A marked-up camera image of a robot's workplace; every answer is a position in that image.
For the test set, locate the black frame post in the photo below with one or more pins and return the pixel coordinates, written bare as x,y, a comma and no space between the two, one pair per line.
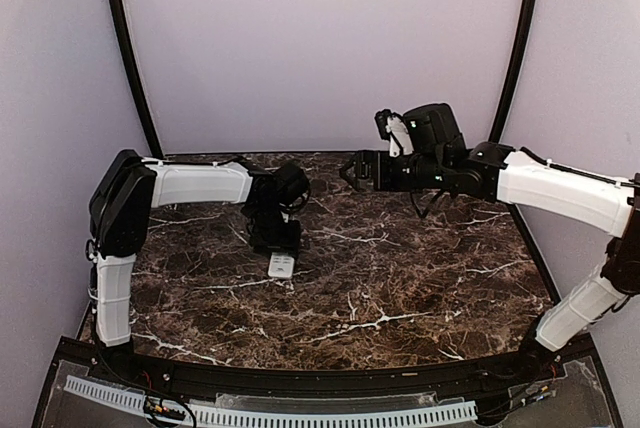
133,76
513,71

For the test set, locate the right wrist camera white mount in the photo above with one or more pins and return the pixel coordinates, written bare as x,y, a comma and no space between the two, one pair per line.
392,128

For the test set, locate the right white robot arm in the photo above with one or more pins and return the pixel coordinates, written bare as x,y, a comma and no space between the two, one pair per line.
427,151

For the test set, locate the black front rail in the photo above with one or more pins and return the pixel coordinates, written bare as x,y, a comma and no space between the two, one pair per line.
489,376

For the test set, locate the white remote control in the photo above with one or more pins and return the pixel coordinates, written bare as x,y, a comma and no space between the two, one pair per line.
281,265

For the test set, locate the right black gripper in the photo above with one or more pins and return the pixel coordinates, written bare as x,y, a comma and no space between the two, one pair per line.
363,159

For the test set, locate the left black frame post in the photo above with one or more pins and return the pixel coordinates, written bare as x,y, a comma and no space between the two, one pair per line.
133,76

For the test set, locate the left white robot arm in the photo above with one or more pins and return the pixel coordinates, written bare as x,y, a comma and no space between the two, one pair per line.
133,186

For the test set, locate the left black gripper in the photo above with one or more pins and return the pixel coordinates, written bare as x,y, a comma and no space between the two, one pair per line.
289,244

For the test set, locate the white slotted cable duct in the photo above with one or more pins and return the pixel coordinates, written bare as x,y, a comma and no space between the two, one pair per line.
252,411

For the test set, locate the small circuit board with wires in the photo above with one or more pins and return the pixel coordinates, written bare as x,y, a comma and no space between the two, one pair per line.
158,411

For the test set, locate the right black frame post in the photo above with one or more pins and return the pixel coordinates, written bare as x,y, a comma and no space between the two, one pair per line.
513,71

